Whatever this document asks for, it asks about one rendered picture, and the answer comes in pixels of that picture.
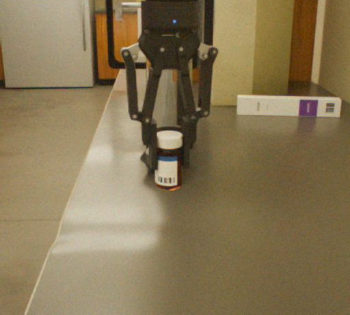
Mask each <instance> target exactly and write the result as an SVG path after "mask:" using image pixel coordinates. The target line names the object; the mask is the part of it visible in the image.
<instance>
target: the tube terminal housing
mask: <svg viewBox="0 0 350 315"><path fill-rule="evenodd" d="M293 8H294V0H215V24H214V23H213V46H214V47H215V48H217V50H218V54H217V57H216V58H215V62H214V64H213V78H212V90H211V103H212V105H238V95H259V96H283V95H286V94H287V92H288V74H289V64H290V54H291V36H292V26H293Z"/></svg>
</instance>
